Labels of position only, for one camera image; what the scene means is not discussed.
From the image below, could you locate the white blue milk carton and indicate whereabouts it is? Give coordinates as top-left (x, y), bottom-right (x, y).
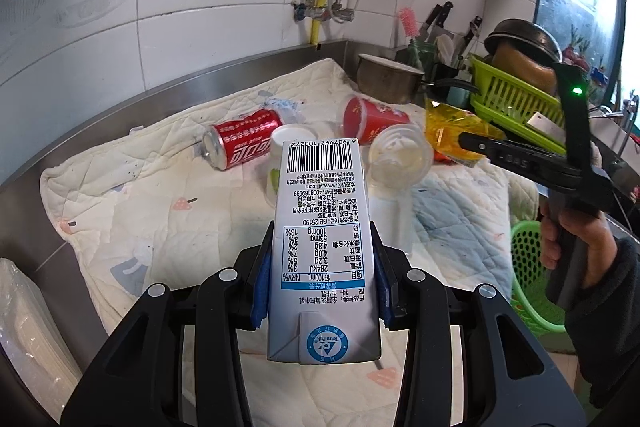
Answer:
top-left (268, 139), bottom-right (382, 364)

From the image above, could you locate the clear plastic bottle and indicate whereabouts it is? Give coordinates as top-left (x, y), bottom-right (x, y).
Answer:
top-left (368, 183), bottom-right (413, 256)

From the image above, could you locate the metal pot with lid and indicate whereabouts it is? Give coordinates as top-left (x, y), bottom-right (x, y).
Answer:
top-left (356, 53), bottom-right (423, 104)

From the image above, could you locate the teal cup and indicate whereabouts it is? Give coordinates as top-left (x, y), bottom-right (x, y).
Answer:
top-left (446, 87), bottom-right (470, 108)

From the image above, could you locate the metal faucet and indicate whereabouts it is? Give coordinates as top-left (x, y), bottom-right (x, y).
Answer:
top-left (617, 91), bottom-right (639, 157)

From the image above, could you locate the green dish rack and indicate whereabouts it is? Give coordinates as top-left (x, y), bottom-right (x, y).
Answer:
top-left (470, 54), bottom-right (565, 155)

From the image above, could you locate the green utensil holder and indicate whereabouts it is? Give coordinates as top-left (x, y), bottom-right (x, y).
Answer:
top-left (407, 39), bottom-right (437, 74)

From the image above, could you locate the green plastic waste basket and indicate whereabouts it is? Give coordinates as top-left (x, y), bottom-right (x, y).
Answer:
top-left (511, 220), bottom-right (565, 337)

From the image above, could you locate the yellow plastic wrapper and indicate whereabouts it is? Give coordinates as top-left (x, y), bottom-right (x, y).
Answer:
top-left (425, 98), bottom-right (506, 166)

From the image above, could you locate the black wok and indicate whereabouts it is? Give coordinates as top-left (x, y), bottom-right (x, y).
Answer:
top-left (484, 18), bottom-right (562, 66)

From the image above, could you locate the crumpled grey tissue pack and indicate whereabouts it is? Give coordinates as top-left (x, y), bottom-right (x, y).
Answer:
top-left (262, 98), bottom-right (305, 124)

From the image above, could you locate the right hand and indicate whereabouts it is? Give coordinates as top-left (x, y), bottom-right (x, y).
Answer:
top-left (540, 200), bottom-right (617, 288)

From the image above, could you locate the cleaver knife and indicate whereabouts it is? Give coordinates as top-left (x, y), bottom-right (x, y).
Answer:
top-left (526, 112), bottom-right (565, 143)

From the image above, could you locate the pink bottle brush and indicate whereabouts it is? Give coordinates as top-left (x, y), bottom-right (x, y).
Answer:
top-left (398, 8), bottom-right (419, 39)

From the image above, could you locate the brown clay pot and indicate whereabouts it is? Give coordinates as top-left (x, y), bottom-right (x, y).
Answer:
top-left (491, 40), bottom-right (558, 95)

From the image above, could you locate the white paper cup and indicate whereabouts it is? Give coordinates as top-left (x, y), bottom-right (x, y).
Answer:
top-left (266, 124), bottom-right (314, 207)

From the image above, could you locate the white quilted cloth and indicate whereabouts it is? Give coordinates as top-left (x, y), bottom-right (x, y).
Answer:
top-left (39, 57), bottom-right (542, 427)

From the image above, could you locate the red cola can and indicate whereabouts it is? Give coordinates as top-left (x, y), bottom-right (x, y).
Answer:
top-left (202, 108), bottom-right (283, 171)

